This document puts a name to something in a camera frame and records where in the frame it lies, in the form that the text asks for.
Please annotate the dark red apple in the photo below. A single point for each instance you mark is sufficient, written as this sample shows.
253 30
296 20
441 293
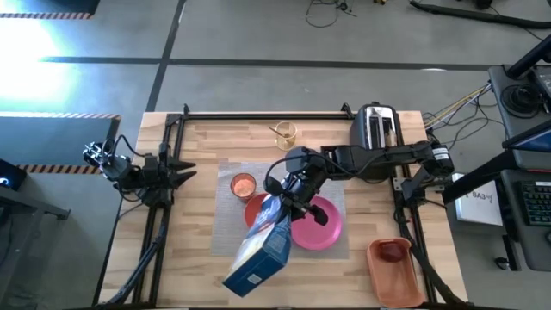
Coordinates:
391 252

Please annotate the orange drinking tumbler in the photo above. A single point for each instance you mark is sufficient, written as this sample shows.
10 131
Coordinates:
243 187

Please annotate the black toaster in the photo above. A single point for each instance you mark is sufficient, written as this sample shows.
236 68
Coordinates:
359 133

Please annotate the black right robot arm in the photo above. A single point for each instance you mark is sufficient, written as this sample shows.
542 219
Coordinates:
387 155

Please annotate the black caster wheel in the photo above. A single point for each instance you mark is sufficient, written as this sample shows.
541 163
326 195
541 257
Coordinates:
501 262

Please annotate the black computer keyboard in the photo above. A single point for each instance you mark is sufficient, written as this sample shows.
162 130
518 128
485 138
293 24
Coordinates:
538 202

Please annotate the orange plastic bowl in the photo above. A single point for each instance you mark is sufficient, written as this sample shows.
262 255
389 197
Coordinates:
251 213

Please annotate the black aluminium table frame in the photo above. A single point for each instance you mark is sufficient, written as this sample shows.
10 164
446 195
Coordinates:
258 116

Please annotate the blue cereal box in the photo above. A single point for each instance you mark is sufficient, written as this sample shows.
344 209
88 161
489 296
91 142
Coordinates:
258 258

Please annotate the black device with blue light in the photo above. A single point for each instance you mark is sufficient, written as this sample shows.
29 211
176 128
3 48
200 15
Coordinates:
10 176

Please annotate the dark flat screen panel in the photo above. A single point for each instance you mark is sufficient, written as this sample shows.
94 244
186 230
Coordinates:
534 140

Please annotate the clear glass with stick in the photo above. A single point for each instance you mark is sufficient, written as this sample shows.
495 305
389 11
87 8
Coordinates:
286 144

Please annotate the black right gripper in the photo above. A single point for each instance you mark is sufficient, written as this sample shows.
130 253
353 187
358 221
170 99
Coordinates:
299 187

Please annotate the toast slice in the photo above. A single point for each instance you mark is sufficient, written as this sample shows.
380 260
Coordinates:
391 140

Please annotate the white paper sheet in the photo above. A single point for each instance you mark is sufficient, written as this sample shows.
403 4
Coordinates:
478 206

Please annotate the orange plastic tray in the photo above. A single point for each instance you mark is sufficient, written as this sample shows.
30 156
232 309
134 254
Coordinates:
394 284

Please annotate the black diagonal stand bar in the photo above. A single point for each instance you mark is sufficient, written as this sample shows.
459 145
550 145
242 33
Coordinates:
478 178

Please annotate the pink plastic plate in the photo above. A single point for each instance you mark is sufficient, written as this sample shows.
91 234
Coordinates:
318 232

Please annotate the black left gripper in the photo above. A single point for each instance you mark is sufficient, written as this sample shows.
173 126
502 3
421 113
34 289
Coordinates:
156 172

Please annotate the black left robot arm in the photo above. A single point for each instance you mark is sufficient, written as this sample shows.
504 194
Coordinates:
116 170

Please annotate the grey woven placemat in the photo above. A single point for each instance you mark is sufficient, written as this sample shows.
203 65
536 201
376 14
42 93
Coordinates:
224 241

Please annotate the wooden stick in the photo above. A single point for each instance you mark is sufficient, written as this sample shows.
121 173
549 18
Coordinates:
277 132

